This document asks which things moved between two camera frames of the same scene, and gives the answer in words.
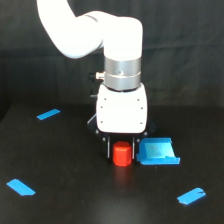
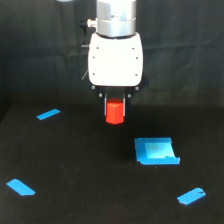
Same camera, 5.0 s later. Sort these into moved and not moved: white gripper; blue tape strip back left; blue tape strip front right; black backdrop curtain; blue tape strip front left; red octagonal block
Moved: red octagonal block; white gripper
Not moved: black backdrop curtain; blue tape strip front right; blue tape strip back left; blue tape strip front left
